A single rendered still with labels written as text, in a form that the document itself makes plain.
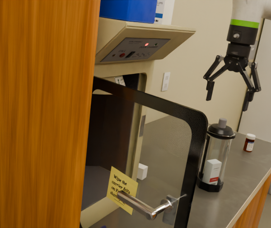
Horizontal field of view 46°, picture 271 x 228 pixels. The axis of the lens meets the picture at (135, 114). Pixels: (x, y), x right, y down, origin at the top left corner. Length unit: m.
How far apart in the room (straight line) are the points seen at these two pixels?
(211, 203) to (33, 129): 0.69
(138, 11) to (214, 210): 0.73
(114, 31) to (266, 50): 3.14
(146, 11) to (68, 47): 0.18
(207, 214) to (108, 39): 0.69
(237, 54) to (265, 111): 2.67
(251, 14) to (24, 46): 0.70
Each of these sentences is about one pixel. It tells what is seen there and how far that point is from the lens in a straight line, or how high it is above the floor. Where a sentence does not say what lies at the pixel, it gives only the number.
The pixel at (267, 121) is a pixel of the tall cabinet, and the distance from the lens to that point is 3.78.
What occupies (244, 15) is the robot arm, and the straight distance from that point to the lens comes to 1.11.
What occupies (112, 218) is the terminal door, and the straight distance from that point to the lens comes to 0.74.
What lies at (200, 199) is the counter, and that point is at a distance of 1.19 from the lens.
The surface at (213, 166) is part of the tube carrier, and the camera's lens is 1.21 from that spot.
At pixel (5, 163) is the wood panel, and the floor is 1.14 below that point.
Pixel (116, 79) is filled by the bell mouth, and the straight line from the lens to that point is 0.87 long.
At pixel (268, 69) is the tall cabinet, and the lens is 3.71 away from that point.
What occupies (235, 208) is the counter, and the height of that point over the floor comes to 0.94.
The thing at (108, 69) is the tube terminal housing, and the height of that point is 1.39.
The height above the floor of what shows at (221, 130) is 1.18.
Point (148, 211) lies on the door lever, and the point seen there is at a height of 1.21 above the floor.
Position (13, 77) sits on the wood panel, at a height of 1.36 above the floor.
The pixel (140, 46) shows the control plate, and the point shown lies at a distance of 0.76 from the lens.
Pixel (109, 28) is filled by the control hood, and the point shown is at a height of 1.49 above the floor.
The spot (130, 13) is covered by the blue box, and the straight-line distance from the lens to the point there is 0.65.
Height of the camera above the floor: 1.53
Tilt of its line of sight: 17 degrees down
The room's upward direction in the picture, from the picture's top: 8 degrees clockwise
